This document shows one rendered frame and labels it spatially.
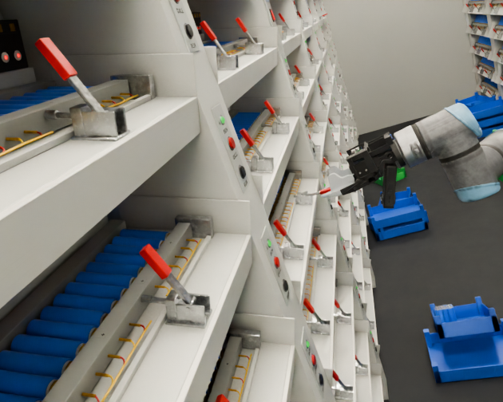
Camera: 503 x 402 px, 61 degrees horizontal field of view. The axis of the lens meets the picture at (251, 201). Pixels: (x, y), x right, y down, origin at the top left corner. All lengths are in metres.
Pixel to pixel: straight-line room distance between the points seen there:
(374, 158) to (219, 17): 0.55
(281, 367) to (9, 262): 0.46
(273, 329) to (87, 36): 0.47
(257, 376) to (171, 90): 0.40
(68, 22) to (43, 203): 0.35
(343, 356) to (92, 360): 0.90
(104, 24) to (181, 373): 0.40
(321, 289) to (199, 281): 0.65
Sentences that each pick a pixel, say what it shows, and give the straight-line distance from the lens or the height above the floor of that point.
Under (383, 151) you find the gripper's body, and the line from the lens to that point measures 1.06.
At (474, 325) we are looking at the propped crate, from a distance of 1.77.
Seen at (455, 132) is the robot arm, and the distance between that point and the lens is 1.04.
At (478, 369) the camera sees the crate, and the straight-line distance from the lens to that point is 1.80.
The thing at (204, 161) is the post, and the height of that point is 1.21.
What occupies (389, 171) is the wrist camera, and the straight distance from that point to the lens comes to 1.07.
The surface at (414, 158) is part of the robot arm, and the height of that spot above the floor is 0.97.
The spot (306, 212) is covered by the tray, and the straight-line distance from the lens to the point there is 1.07.
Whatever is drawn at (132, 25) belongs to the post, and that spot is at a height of 1.39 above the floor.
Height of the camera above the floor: 1.33
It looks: 19 degrees down
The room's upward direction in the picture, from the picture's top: 21 degrees counter-clockwise
